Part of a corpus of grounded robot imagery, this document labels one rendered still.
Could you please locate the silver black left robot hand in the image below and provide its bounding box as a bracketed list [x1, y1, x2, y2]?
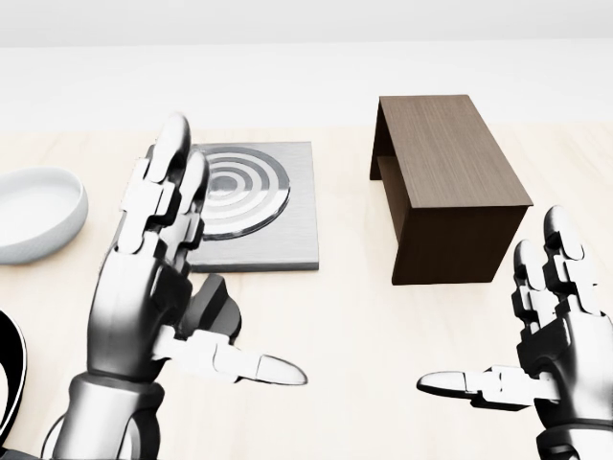
[87, 113, 308, 386]

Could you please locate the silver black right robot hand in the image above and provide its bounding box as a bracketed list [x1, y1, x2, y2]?
[416, 205, 613, 428]

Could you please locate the flat grey stove plate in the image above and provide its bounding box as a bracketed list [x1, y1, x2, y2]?
[143, 140, 321, 274]

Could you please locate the black white curved object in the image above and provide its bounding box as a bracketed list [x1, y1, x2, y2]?
[0, 309, 29, 426]

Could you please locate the white ceramic bowl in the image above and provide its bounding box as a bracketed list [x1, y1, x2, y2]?
[0, 165, 90, 266]

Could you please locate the dark brown wooden shelf box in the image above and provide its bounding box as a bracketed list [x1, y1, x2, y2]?
[369, 94, 534, 288]

